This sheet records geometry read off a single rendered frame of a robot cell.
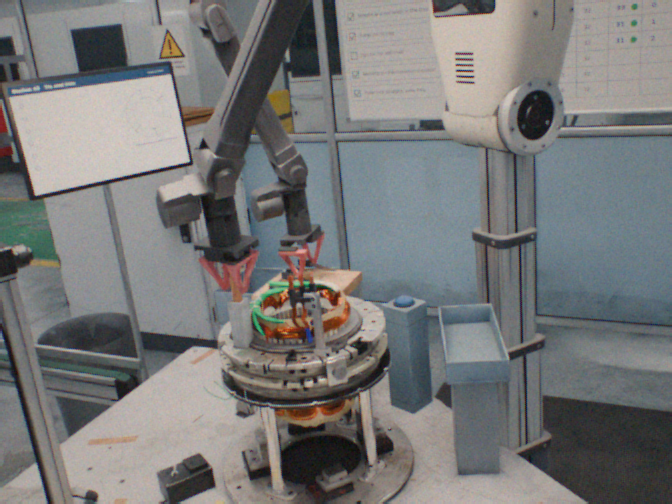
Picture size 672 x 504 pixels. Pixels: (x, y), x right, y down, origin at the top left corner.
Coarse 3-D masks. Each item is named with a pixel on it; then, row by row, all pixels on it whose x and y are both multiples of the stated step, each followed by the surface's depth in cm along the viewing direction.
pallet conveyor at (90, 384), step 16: (48, 352) 217; (64, 352) 214; (80, 352) 211; (0, 368) 220; (48, 368) 211; (64, 368) 209; (80, 368) 208; (96, 368) 206; (0, 384) 222; (48, 384) 212; (64, 384) 209; (80, 384) 206; (96, 384) 204; (112, 384) 200; (128, 384) 198; (96, 400) 206; (112, 400) 203
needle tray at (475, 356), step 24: (456, 312) 148; (480, 312) 148; (456, 336) 143; (480, 336) 142; (456, 360) 134; (480, 360) 125; (504, 360) 124; (456, 384) 126; (480, 384) 134; (456, 408) 136; (480, 408) 136; (456, 432) 138; (480, 432) 137; (456, 456) 143; (480, 456) 139
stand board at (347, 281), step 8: (312, 272) 176; (328, 272) 174; (336, 272) 174; (344, 272) 173; (352, 272) 173; (360, 272) 172; (272, 280) 173; (296, 280) 171; (328, 280) 169; (336, 280) 169; (344, 280) 168; (352, 280) 168; (360, 280) 172; (264, 288) 168; (344, 288) 163; (352, 288) 168; (256, 296) 164
